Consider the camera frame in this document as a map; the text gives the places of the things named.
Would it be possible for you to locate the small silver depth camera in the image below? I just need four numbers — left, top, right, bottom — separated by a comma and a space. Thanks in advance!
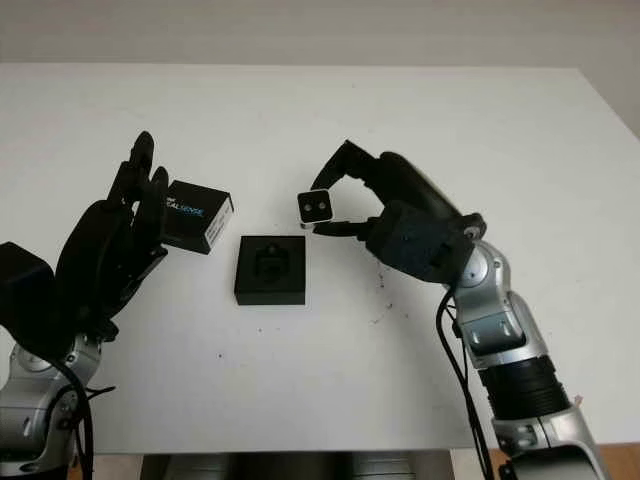
295, 188, 335, 224

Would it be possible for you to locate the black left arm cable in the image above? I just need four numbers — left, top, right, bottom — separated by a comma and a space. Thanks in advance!
49, 359, 119, 480

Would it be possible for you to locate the black box base with insert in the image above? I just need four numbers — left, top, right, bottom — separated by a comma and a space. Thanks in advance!
232, 234, 307, 307

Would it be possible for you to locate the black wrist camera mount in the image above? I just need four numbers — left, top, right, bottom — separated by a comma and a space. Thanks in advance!
372, 199, 474, 287
0, 241, 56, 346

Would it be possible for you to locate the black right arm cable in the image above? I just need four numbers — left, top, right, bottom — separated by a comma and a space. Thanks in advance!
435, 292, 494, 480

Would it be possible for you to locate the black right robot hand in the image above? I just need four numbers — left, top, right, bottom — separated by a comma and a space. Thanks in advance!
302, 139, 487, 244

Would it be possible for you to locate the dark grey robot torso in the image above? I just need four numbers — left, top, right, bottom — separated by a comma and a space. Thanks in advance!
142, 449, 451, 480

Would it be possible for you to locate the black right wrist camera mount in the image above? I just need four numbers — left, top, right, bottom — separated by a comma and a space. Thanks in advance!
372, 199, 474, 287

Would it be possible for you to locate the black RealSense box lid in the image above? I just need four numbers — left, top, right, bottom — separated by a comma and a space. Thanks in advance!
162, 180, 236, 256

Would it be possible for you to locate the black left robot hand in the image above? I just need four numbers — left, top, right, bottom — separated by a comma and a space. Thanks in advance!
52, 130, 170, 347

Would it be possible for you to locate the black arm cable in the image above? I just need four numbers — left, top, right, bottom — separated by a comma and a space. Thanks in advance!
435, 292, 494, 480
49, 359, 119, 480

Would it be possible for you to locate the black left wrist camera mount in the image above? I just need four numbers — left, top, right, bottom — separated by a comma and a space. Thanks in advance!
0, 241, 56, 346

